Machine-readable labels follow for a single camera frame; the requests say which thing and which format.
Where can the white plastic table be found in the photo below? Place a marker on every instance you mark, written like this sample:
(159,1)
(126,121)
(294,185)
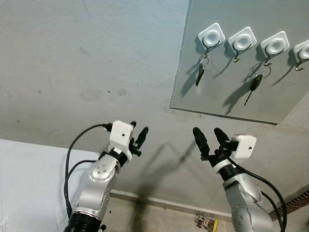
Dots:
(29,183)

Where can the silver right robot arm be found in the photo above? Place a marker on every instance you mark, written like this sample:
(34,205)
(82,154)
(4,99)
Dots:
(244,200)

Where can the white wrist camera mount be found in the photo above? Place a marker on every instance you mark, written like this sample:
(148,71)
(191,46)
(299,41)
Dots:
(120,137)
(244,146)

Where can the red brick strip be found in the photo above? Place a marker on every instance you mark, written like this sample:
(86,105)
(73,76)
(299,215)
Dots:
(295,200)

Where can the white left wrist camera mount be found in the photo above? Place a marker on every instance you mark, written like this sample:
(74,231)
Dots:
(120,137)

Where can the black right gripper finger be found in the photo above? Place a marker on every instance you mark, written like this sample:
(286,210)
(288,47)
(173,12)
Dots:
(222,137)
(200,140)

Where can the white square wall hook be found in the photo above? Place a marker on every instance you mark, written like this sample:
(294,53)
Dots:
(302,50)
(242,39)
(211,35)
(275,44)

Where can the black car key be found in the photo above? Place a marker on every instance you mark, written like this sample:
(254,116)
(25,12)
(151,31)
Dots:
(256,83)

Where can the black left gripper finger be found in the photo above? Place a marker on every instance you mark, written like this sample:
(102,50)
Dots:
(143,135)
(133,124)

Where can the grey wall board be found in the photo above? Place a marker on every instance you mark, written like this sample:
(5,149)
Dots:
(219,14)

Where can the small colourful floor item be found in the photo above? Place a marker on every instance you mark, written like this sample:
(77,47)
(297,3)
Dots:
(205,222)

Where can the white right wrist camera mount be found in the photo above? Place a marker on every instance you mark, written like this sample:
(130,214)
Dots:
(244,146)

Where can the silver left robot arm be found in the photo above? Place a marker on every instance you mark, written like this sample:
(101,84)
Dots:
(96,186)

